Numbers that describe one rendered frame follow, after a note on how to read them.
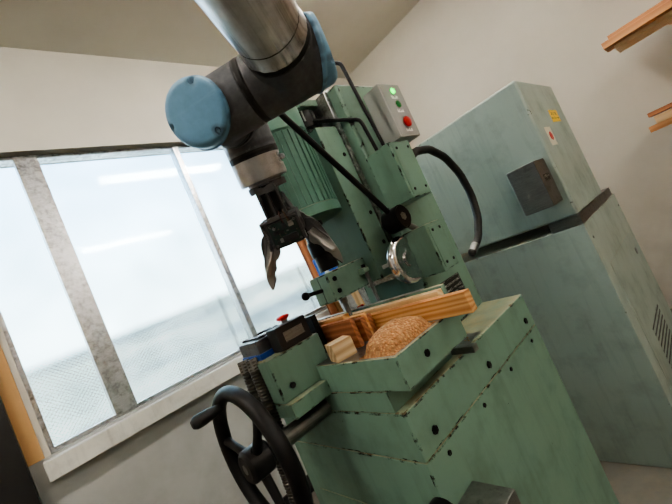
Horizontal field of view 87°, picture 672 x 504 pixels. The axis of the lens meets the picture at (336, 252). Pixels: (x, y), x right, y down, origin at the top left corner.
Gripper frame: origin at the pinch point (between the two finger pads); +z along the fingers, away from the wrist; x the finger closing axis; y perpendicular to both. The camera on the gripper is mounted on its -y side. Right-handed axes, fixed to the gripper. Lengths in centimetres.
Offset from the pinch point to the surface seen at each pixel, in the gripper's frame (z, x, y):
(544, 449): 58, 34, 3
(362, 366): 16.0, 4.0, 12.2
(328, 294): 8.7, 1.3, -9.6
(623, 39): -20, 172, -114
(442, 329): 17.0, 20.3, 8.8
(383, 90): -31, 34, -33
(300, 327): 10.0, -6.0, -0.5
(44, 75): -111, -99, -134
